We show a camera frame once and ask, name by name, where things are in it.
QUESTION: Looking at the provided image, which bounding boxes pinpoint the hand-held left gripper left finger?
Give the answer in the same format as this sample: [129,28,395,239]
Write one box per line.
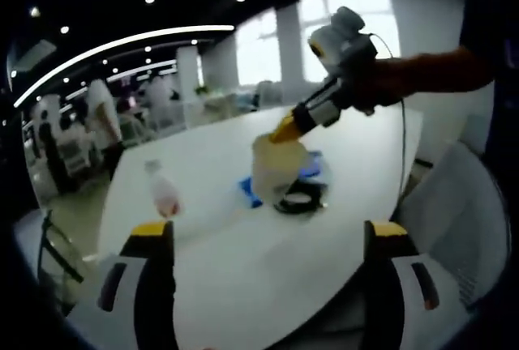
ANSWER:
[66,220,179,350]

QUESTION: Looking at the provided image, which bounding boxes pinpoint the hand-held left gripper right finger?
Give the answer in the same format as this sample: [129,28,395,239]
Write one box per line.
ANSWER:
[363,220,474,350]

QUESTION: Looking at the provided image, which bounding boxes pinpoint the white paper cup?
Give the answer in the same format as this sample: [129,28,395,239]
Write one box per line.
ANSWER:
[251,133,311,207]

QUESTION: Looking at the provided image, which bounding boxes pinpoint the blue tissue packet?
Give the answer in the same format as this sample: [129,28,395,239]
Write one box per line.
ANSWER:
[237,174,265,210]

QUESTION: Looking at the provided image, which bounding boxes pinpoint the clear plastic bottle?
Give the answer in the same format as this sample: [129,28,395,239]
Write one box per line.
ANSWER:
[144,159,183,218]

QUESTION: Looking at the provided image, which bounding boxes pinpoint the person's right hand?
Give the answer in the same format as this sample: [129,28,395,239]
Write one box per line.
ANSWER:
[338,58,406,117]

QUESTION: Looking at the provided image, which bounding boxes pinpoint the wide white pillar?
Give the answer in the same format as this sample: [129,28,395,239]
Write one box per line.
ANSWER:
[277,3,313,104]

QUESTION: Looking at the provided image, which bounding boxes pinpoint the small bright window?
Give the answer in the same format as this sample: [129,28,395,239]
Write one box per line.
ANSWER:
[235,9,282,86]

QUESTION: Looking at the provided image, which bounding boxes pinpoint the grey mesh office chair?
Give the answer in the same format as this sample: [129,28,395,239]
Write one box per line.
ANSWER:
[279,139,511,350]

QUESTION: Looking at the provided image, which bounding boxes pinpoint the narrow white pillar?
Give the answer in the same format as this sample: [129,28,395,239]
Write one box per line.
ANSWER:
[176,45,202,128]

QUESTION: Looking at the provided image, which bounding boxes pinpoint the white table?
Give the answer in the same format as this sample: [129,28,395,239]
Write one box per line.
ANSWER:
[97,105,425,350]

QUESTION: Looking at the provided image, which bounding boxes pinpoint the person's dark clothing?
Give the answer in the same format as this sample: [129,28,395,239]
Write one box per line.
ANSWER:
[457,0,519,152]

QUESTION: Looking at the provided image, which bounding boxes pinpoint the background office desks and chairs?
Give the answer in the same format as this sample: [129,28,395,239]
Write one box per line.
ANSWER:
[52,78,179,173]

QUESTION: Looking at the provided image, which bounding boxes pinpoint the long curved ceiling light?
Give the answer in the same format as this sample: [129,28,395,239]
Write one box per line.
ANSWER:
[14,24,235,109]

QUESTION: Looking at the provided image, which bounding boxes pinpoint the black metal frame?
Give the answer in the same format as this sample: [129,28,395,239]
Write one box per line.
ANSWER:
[36,208,85,284]

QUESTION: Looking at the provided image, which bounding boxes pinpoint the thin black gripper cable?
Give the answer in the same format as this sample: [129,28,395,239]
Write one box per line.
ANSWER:
[367,32,407,201]

